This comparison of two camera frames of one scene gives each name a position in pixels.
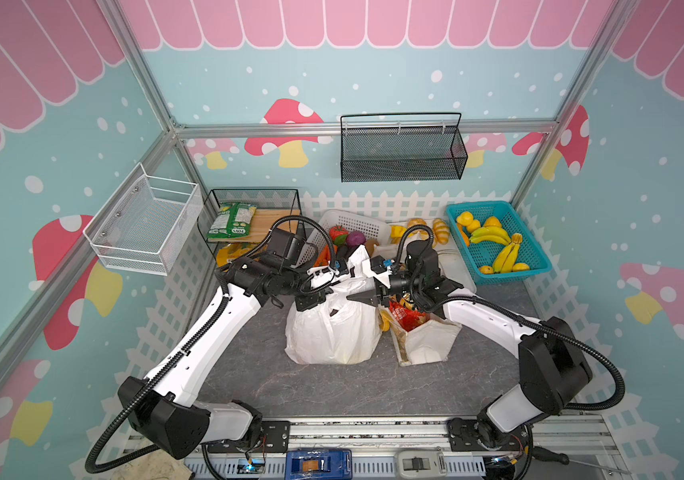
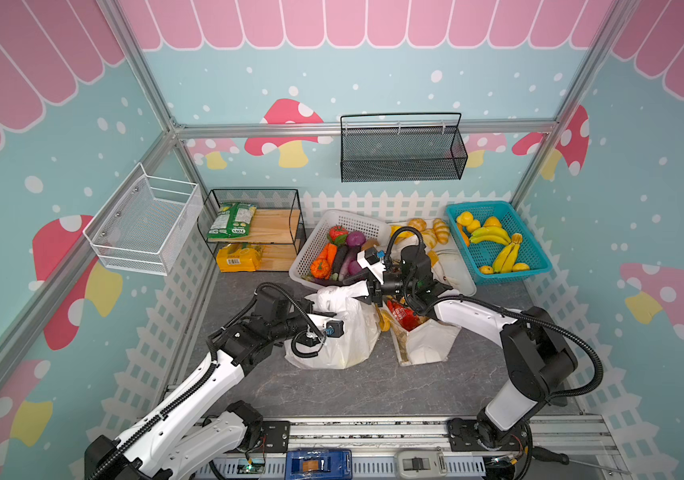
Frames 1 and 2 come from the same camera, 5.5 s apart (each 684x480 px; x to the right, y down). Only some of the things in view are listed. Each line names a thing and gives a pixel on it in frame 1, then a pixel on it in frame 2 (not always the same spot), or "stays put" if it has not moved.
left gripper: x=313 y=298 → x=308 y=307
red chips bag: x=409 y=319 stays put
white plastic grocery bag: x=335 y=330 stays put
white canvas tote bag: x=431 y=342 stays put
